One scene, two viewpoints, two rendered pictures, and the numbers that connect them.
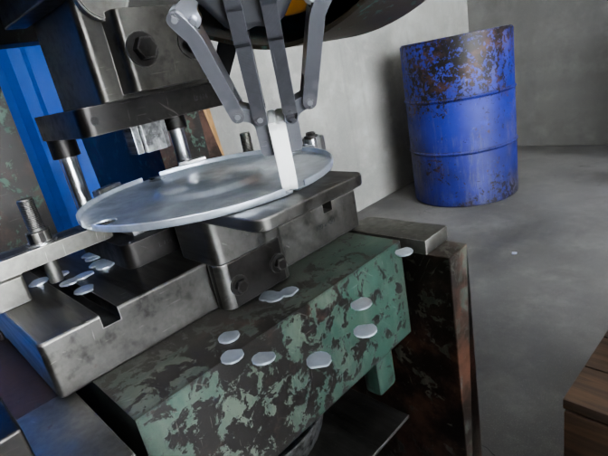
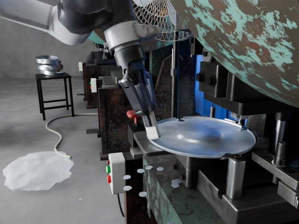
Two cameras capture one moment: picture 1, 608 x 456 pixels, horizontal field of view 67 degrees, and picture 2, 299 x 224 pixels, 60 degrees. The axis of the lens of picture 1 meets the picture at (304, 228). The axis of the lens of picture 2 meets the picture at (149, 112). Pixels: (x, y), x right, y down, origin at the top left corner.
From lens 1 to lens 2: 0.91 m
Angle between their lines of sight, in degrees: 108
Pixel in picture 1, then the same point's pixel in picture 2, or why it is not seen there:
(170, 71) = (205, 88)
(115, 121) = (207, 97)
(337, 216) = (223, 207)
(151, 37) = (199, 74)
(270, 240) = (184, 166)
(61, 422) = not seen: hidden behind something
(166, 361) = (162, 159)
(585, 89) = not seen: outside the picture
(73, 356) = not seen: hidden behind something
